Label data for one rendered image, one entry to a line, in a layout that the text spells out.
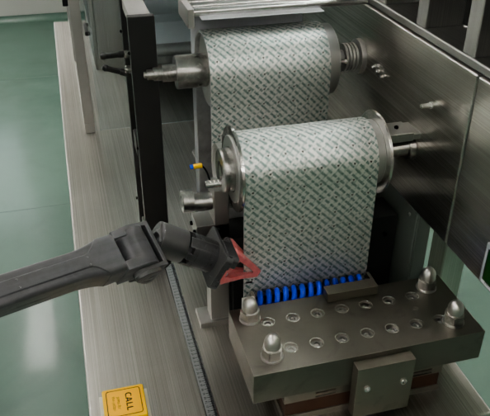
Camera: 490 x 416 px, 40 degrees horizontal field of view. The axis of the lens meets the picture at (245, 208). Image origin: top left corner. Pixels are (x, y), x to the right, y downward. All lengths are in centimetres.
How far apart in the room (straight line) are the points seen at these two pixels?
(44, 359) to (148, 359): 140
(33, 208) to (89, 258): 257
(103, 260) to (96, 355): 34
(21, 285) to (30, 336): 182
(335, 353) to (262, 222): 24
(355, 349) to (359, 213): 24
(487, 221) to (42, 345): 199
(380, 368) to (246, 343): 22
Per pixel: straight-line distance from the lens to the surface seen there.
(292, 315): 117
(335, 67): 133
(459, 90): 110
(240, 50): 127
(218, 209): 118
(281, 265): 119
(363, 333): 115
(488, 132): 104
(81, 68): 204
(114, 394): 120
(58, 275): 98
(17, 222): 347
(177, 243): 108
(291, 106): 132
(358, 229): 121
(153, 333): 133
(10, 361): 269
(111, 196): 177
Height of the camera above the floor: 179
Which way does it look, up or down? 32 degrees down
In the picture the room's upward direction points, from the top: straight up
